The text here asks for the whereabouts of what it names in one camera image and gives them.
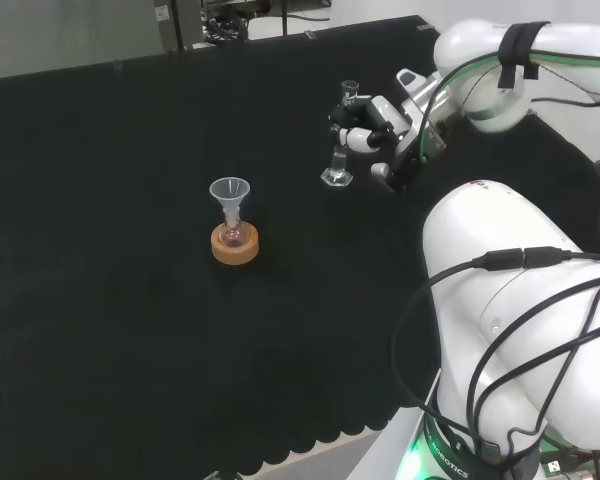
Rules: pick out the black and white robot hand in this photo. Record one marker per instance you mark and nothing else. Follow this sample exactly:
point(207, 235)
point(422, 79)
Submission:
point(382, 117)

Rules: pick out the clear glass graduated cylinder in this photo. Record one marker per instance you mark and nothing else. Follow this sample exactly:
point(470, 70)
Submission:
point(337, 177)

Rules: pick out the black tripod leg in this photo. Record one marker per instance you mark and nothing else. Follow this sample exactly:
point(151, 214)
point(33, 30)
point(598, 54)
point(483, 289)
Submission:
point(283, 17)
point(178, 25)

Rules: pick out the clear plastic funnel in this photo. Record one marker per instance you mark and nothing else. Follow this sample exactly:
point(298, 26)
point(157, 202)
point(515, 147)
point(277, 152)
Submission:
point(230, 192)

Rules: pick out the glass round-bottom flask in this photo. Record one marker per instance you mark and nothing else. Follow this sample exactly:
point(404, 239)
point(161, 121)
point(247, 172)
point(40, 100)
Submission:
point(232, 236)

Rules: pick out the grey metal cabinet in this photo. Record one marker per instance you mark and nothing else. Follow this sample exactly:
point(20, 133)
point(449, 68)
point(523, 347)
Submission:
point(162, 22)

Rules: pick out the black bench cloth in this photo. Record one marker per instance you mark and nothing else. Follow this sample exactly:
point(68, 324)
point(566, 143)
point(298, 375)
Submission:
point(105, 250)

